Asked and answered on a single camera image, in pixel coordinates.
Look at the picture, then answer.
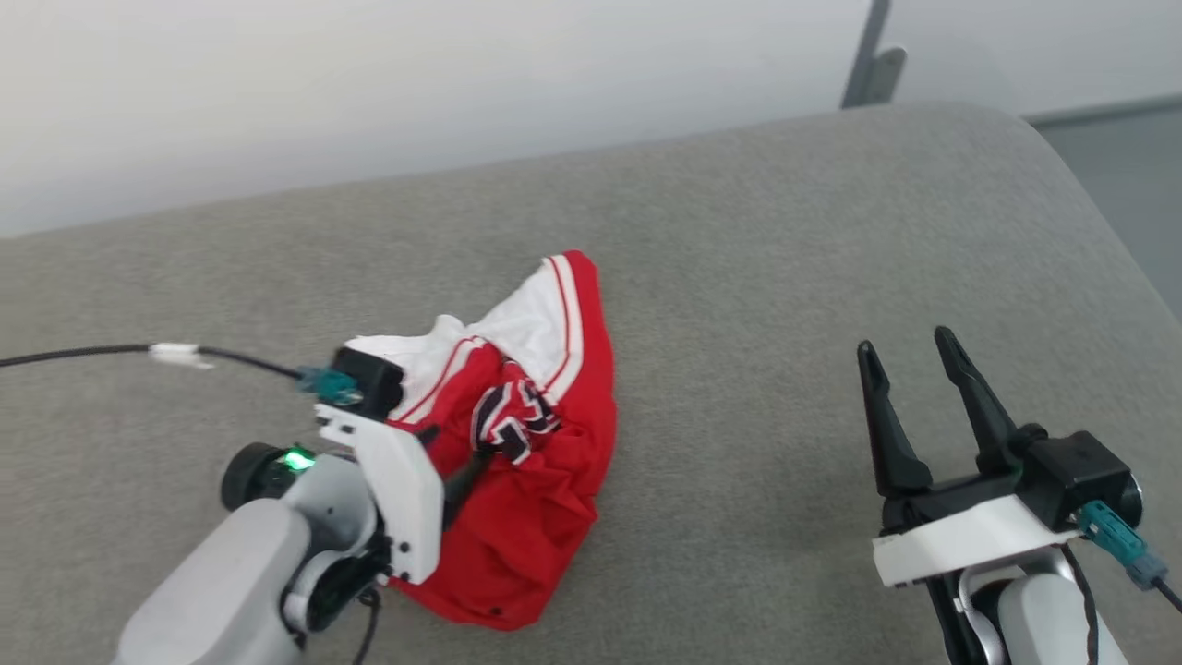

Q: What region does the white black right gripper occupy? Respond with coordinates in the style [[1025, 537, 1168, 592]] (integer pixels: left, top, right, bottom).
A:
[[856, 325, 1083, 590]]

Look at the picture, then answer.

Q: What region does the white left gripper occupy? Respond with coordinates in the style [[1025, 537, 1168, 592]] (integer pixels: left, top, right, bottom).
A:
[[314, 403, 496, 586]]

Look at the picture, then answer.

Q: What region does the red and white garment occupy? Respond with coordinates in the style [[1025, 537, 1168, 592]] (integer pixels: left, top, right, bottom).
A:
[[344, 249, 618, 633]]

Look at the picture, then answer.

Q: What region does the grey fabric sofa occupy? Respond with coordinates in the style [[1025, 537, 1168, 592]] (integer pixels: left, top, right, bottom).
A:
[[0, 102, 1182, 665]]

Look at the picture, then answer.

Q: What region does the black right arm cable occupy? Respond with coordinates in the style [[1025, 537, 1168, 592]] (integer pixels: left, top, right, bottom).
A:
[[1060, 501, 1182, 665]]

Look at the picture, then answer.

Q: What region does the grey metal pole with bracket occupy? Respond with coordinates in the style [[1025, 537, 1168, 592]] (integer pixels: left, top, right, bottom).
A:
[[839, 0, 909, 111]]

